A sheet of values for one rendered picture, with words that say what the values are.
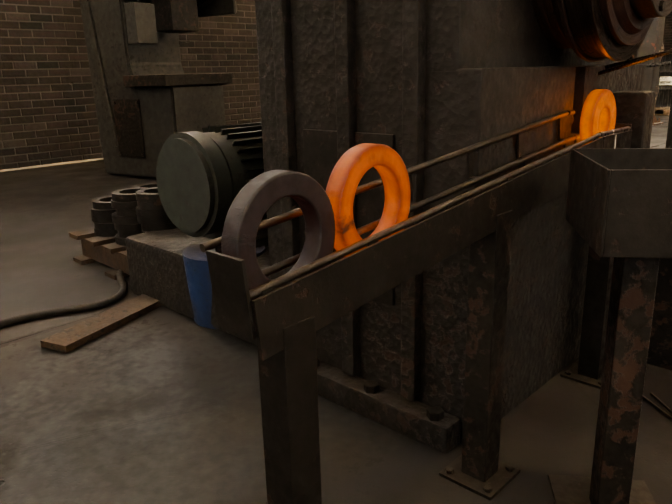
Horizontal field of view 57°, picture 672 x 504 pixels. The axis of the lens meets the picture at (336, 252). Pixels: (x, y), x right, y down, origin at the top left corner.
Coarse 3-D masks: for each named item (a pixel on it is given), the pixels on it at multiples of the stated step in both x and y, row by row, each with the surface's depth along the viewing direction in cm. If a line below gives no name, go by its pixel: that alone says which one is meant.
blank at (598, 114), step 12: (588, 96) 154; (600, 96) 153; (612, 96) 158; (588, 108) 153; (600, 108) 154; (612, 108) 159; (588, 120) 152; (600, 120) 161; (612, 120) 161; (588, 132) 153
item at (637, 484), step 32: (576, 160) 114; (608, 160) 118; (640, 160) 117; (576, 192) 114; (608, 192) 95; (640, 192) 94; (576, 224) 113; (608, 224) 96; (640, 224) 95; (608, 256) 97; (640, 256) 97; (640, 288) 110; (608, 320) 118; (640, 320) 112; (608, 352) 118; (640, 352) 113; (608, 384) 117; (640, 384) 115; (608, 416) 118; (608, 448) 120; (576, 480) 135; (608, 480) 122; (640, 480) 135
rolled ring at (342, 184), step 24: (360, 144) 95; (336, 168) 91; (360, 168) 91; (384, 168) 97; (336, 192) 90; (384, 192) 102; (408, 192) 102; (336, 216) 90; (384, 216) 102; (336, 240) 92
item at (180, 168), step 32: (224, 128) 230; (256, 128) 237; (160, 160) 230; (192, 160) 216; (224, 160) 216; (256, 160) 226; (160, 192) 235; (192, 192) 220; (224, 192) 215; (192, 224) 225; (128, 256) 254; (160, 256) 236; (160, 288) 242
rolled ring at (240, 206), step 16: (256, 176) 81; (272, 176) 80; (288, 176) 82; (304, 176) 84; (240, 192) 79; (256, 192) 78; (272, 192) 80; (288, 192) 82; (304, 192) 84; (320, 192) 87; (240, 208) 78; (256, 208) 78; (304, 208) 88; (320, 208) 87; (224, 224) 79; (240, 224) 77; (256, 224) 79; (320, 224) 88; (224, 240) 79; (240, 240) 77; (320, 240) 88; (240, 256) 78; (256, 256) 80; (304, 256) 90; (320, 256) 89; (256, 272) 80; (288, 272) 89
